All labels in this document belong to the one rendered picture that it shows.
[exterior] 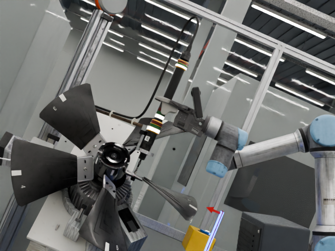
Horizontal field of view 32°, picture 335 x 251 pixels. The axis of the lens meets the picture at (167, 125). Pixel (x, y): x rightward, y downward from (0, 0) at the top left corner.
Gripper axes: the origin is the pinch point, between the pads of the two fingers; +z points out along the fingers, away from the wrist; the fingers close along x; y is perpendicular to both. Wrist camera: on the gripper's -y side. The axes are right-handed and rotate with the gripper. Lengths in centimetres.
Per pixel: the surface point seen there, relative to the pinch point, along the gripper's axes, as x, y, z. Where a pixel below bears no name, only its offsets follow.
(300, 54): 73, -56, -54
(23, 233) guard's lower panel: 69, 78, 34
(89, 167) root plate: -4.0, 33.3, 12.4
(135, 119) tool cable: 10.4, 10.3, 5.2
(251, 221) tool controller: -70, 26, -35
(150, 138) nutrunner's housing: -1.8, 15.0, -3.2
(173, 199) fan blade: -6.0, 31.8, -19.4
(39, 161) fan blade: -12.2, 38.1, 28.0
